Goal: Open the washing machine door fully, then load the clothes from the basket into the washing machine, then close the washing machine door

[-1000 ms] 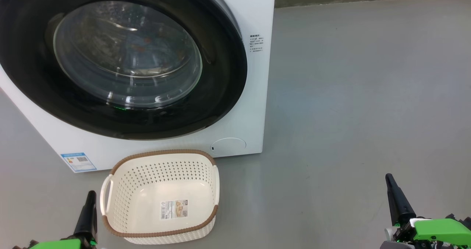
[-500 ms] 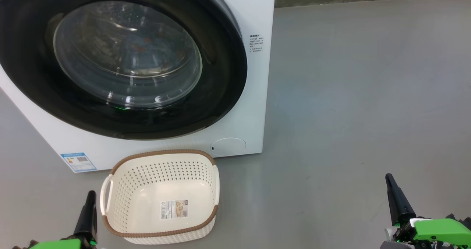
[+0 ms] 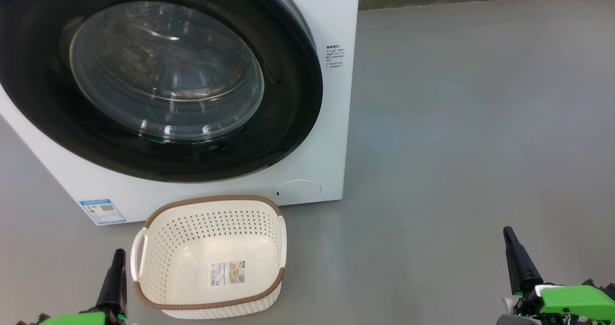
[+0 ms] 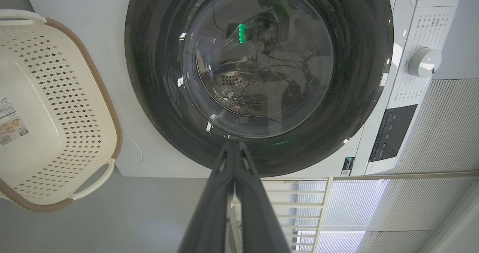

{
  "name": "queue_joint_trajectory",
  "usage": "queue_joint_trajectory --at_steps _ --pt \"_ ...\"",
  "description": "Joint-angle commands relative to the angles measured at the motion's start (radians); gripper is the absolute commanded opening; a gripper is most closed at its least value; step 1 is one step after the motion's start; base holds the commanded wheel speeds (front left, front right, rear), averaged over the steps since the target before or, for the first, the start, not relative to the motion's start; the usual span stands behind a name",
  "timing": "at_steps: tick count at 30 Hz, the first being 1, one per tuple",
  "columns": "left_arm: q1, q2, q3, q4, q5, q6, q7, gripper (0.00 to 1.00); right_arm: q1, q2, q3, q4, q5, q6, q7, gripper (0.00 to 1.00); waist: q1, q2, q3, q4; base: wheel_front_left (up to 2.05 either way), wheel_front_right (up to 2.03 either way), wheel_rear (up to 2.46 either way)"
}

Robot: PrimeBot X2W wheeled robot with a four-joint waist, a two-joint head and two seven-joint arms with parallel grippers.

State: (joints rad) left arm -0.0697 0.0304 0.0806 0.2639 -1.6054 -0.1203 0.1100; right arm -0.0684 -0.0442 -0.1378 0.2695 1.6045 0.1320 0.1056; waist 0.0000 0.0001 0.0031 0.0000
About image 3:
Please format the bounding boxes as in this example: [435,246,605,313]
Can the cream perforated laundry basket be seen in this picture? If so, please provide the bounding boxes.
[131,195,287,320]

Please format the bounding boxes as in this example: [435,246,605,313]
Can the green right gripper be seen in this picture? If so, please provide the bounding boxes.
[497,226,615,325]

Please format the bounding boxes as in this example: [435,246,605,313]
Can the white front-load washing machine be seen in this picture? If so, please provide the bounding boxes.
[0,0,361,226]

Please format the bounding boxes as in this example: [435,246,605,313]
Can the small printed text label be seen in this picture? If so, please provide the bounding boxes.
[326,45,344,69]

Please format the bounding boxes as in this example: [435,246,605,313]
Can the blue energy label sticker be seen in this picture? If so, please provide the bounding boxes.
[79,199,126,225]

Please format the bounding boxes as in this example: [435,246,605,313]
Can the round white filter cover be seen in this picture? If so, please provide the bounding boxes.
[274,179,322,205]

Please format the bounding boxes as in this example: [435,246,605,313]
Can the stainless steel washing machine drum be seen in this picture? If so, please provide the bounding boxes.
[72,3,264,140]

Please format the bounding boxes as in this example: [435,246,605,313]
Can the paper product sticker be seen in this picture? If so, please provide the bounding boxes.
[209,261,246,288]

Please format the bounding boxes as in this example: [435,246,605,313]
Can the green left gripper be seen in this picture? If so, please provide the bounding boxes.
[17,249,128,325]

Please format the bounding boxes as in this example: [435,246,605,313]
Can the black round glass washer door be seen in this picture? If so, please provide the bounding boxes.
[0,0,323,183]

